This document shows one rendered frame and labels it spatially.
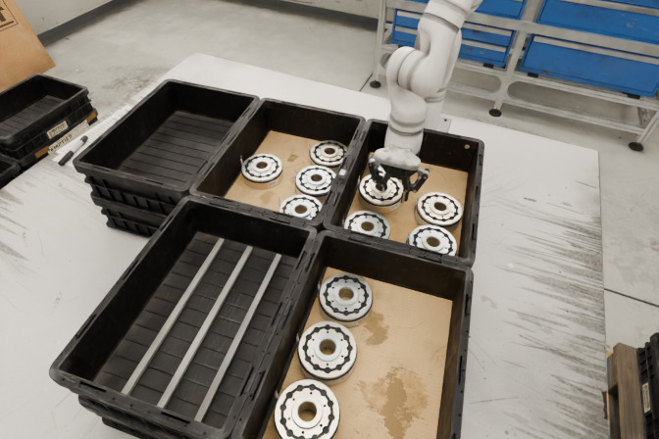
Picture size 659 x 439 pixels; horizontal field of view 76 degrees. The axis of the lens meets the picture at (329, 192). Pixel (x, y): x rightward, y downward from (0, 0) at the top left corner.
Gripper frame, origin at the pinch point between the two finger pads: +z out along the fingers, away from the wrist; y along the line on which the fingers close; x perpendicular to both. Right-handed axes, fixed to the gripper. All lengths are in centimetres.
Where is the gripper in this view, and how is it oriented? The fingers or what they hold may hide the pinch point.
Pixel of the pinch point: (393, 193)
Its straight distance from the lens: 100.0
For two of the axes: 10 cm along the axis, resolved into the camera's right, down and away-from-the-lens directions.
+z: -0.2, 7.1, 7.0
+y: -9.5, -2.4, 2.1
